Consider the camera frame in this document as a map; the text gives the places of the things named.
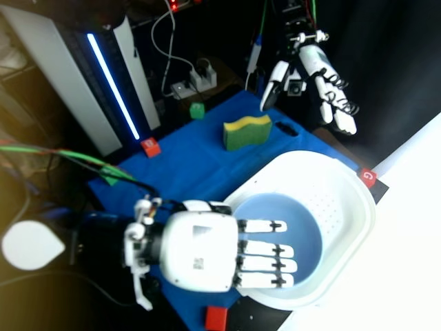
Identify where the white cable adapter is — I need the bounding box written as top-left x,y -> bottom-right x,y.
244,32 -> 265,91

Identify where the light blue bowl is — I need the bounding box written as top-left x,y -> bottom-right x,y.
232,192 -> 323,290

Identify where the red block with letter G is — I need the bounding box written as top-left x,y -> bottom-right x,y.
358,168 -> 379,189

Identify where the blue cloth bag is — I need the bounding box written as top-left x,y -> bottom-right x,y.
88,90 -> 361,331

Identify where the white perforated drain basin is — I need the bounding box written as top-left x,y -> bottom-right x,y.
223,150 -> 377,310

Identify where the yellow and green sponge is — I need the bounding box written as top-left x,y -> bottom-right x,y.
223,115 -> 274,152

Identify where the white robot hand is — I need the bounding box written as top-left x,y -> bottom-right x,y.
158,199 -> 298,294
260,44 -> 359,135

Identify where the green toy block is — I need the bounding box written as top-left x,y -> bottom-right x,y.
189,102 -> 206,121
101,167 -> 122,187

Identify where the white power cable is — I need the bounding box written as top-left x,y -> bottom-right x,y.
150,0 -> 201,97

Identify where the plain red block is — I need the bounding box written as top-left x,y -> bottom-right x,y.
205,305 -> 229,331

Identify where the white power strip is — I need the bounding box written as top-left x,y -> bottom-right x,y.
171,67 -> 218,99

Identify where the small wrist camera box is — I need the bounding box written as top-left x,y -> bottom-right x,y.
287,78 -> 307,96

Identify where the white tower with blue light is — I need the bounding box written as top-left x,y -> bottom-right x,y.
0,5 -> 161,156

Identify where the red block with white print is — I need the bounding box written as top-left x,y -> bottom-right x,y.
140,137 -> 162,159

